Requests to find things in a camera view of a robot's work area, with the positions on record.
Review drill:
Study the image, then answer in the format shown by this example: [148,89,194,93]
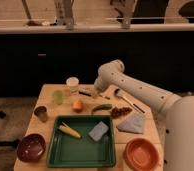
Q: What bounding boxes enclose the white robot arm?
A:
[94,60,194,171]

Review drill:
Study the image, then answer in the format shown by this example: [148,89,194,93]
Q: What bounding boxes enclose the orange bowl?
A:
[124,138,159,171]

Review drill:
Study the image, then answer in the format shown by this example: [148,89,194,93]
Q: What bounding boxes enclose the purple bowl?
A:
[17,134,46,163]

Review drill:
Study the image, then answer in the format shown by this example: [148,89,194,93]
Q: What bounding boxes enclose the small brush tool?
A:
[99,94,110,100]

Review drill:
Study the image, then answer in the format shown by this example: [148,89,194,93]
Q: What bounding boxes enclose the green yellow banana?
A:
[91,104,112,114]

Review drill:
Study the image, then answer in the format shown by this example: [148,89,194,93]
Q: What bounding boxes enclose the orange fruit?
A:
[73,101,84,112]

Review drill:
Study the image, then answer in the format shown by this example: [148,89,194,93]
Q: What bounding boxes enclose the white cup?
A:
[66,77,79,93]

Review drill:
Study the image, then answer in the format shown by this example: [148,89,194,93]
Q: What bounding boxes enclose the brown grape bunch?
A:
[110,107,132,118]

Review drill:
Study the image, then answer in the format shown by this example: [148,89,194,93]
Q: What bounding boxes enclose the blue sponge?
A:
[88,122,109,141]

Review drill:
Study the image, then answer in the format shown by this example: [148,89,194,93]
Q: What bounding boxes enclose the green plastic cup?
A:
[52,90,63,105]

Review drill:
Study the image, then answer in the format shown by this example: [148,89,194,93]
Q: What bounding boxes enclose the yellow corn cob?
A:
[59,123,81,139]

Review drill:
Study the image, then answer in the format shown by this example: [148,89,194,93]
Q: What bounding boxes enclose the grey blue cloth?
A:
[117,113,145,134]

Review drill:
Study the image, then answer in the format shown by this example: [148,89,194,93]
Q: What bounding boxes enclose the green plastic tray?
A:
[47,115,116,168]

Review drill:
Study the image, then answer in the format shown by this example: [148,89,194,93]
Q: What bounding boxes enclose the metal cup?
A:
[34,106,48,122]

